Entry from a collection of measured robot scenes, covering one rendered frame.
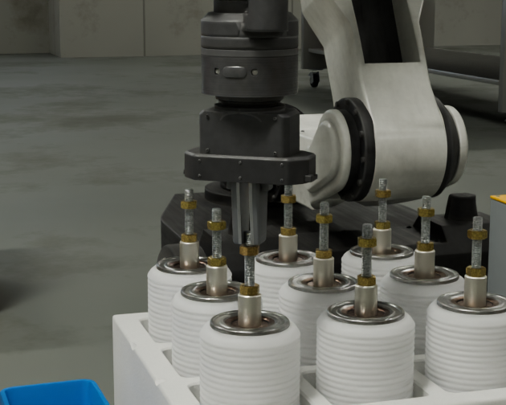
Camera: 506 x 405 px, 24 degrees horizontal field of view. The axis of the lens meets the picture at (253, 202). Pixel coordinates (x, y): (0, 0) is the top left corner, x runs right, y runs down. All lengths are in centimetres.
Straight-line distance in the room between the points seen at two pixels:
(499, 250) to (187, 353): 43
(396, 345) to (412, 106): 54
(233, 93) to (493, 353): 37
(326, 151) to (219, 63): 57
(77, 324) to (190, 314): 83
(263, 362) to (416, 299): 25
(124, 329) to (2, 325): 69
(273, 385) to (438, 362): 19
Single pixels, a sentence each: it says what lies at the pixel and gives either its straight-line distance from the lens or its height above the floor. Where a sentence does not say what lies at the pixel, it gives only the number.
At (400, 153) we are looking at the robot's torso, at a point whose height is 35.
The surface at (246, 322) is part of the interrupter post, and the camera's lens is 110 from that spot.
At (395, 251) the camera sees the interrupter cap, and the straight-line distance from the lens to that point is 141.
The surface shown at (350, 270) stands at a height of 24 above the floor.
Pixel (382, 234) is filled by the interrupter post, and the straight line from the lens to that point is 139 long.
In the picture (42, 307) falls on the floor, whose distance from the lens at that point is 212.
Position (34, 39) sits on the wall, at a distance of 949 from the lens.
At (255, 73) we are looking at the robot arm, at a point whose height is 49.
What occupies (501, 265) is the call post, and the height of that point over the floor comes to 24.
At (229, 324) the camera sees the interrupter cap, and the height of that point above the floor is 25.
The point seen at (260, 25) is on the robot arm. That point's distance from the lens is 100.
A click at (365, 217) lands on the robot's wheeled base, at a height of 17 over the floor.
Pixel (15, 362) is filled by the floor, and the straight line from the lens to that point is 183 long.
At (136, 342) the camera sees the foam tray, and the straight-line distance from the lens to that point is 130.
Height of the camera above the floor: 57
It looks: 11 degrees down
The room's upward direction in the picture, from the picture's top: straight up
